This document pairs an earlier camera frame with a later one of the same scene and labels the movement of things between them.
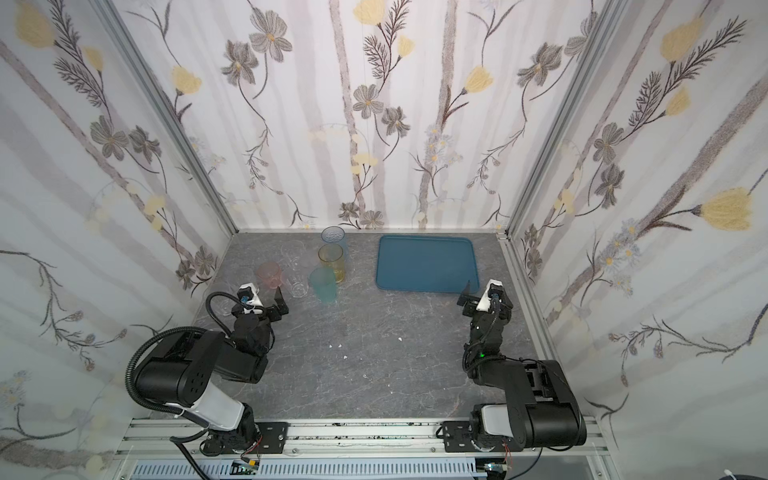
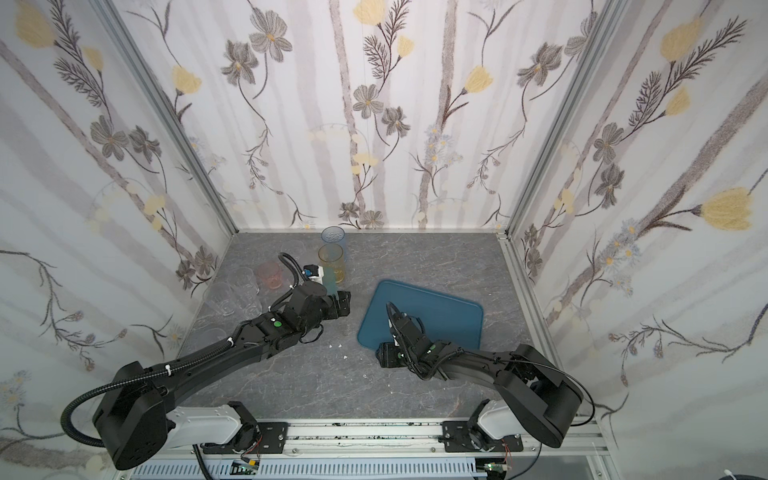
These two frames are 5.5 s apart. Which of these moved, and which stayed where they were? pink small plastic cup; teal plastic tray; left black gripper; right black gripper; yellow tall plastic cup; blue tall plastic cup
Moved: left black gripper; right black gripper; teal plastic tray
Stayed: blue tall plastic cup; yellow tall plastic cup; pink small plastic cup
